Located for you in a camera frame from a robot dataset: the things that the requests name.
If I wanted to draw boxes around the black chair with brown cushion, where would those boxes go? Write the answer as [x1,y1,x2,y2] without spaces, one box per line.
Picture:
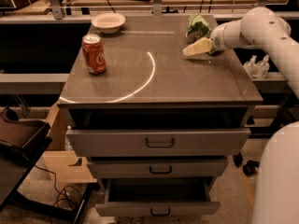
[0,107,93,224]

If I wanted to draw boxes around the clear plastic bottle left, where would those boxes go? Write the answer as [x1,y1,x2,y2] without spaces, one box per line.
[243,55,257,78]

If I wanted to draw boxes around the white bowl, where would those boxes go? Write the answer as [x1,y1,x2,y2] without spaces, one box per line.
[92,13,126,34]

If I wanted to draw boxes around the clear plastic bottle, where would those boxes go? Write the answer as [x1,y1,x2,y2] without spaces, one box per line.
[243,55,257,78]
[253,55,270,78]

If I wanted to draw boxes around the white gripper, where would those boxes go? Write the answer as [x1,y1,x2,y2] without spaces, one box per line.
[183,21,237,56]

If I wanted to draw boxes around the black floor cable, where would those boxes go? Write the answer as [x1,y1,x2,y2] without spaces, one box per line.
[33,163,85,224]

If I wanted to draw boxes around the middle grey drawer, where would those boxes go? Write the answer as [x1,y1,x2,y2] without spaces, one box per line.
[88,157,228,178]

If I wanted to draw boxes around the bottom grey drawer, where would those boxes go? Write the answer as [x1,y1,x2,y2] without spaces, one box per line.
[95,177,220,217]

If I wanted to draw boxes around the wooden box on floor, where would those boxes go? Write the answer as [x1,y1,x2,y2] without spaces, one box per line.
[43,104,96,184]

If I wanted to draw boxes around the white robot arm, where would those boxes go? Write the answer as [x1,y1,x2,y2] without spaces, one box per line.
[183,7,299,224]

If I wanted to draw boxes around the orange soda can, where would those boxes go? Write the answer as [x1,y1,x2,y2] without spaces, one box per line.
[81,34,106,75]

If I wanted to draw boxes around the green jalapeno chip bag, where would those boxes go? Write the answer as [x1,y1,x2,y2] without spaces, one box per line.
[186,12,216,54]

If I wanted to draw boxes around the grey drawer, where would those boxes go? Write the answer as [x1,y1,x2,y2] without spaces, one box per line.
[66,128,250,158]
[88,157,228,178]
[95,177,220,217]

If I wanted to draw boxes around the clear plastic bottle right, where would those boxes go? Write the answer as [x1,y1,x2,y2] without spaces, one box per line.
[253,55,270,78]

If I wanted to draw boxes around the grey drawer cabinet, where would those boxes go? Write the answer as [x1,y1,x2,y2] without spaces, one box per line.
[57,14,263,218]

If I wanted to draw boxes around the black office chair base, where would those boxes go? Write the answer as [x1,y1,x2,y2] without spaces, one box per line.
[234,153,260,176]

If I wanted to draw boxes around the top grey drawer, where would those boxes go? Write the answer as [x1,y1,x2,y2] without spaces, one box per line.
[66,128,250,158]

